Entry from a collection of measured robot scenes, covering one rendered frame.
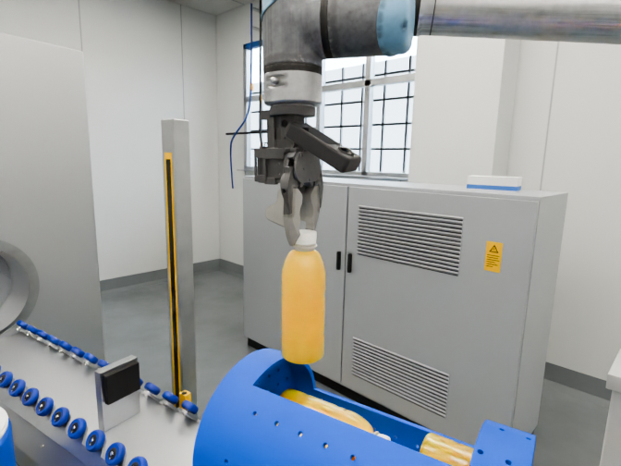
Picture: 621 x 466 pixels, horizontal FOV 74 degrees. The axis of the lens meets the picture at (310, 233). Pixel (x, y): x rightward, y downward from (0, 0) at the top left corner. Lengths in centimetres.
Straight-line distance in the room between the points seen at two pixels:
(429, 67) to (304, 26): 285
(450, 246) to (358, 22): 173
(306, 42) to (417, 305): 193
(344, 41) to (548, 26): 32
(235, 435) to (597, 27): 82
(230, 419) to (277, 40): 58
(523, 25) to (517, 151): 268
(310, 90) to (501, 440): 54
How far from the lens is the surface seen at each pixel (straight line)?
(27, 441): 138
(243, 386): 73
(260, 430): 69
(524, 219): 209
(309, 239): 64
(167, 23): 575
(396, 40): 62
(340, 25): 62
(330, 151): 60
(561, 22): 78
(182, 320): 143
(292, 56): 63
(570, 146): 334
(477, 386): 240
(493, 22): 76
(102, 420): 120
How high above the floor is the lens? 159
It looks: 10 degrees down
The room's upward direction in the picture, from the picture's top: 1 degrees clockwise
